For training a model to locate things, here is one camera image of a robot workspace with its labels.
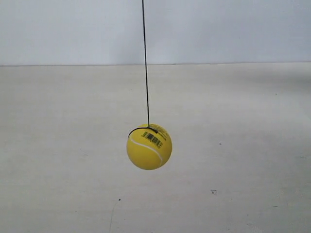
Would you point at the yellow tennis ball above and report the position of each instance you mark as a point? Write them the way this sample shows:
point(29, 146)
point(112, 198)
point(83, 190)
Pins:
point(149, 147)

